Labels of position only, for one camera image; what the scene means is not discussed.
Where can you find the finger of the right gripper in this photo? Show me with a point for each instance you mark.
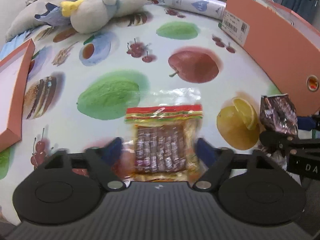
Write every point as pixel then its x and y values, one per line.
pixel 308 123
pixel 274 141

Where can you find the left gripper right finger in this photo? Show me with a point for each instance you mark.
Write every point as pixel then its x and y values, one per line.
pixel 218 162

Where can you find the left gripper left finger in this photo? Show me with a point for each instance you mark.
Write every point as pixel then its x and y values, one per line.
pixel 100 162

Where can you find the dark brown foil snack bag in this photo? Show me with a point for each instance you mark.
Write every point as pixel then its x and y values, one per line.
pixel 278 113

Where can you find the red-striped brown stick snack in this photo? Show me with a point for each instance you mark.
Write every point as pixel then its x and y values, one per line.
pixel 164 129

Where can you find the fruit print bed sheet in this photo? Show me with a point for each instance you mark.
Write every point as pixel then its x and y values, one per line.
pixel 80 85

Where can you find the pink storage box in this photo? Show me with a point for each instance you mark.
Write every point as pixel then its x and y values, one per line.
pixel 284 45

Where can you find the pink box lid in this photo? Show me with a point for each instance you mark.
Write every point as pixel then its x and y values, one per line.
pixel 14 72

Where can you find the white spray bottle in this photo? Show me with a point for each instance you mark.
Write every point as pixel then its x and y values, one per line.
pixel 210 8

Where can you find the white blue plush toy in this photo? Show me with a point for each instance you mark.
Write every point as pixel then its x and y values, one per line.
pixel 92 15

